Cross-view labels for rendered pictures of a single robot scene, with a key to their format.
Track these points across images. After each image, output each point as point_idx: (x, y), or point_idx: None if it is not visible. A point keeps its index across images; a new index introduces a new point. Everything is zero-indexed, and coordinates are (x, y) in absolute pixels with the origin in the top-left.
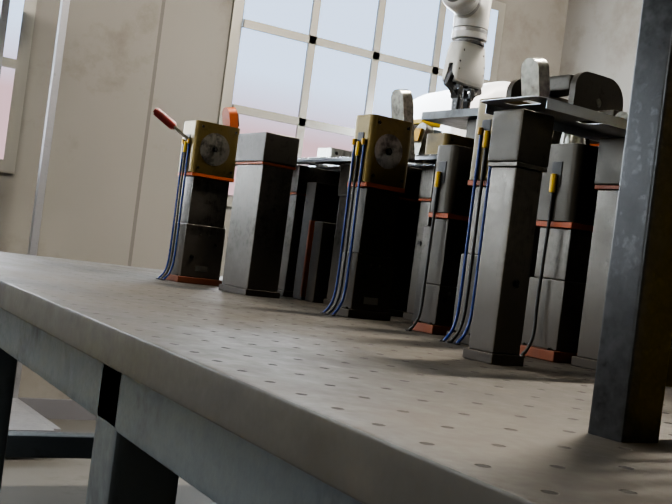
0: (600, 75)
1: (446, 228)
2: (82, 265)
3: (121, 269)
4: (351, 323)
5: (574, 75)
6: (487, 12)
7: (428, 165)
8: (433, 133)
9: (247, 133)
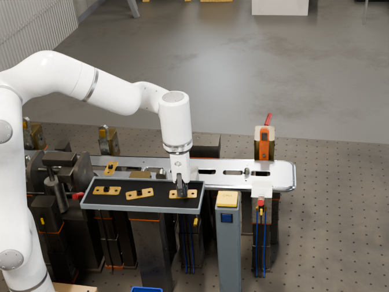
0: (32, 156)
1: None
2: (336, 185)
3: (341, 200)
4: None
5: (42, 150)
6: (161, 127)
7: (125, 174)
8: (143, 171)
9: (210, 135)
